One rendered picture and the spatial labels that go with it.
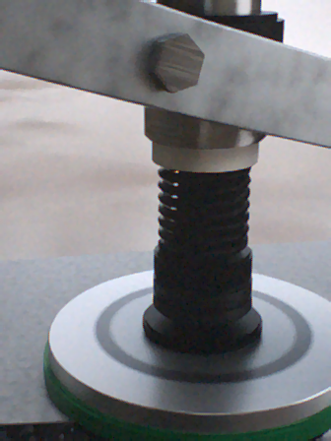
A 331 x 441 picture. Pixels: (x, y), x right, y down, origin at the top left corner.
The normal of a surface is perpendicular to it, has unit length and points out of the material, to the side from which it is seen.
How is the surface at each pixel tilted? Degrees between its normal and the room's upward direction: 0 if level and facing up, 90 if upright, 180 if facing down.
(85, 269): 0
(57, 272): 0
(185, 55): 90
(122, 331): 0
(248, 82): 90
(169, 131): 90
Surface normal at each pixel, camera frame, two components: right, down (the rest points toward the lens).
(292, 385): 0.00, -0.95
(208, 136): -0.03, 0.30
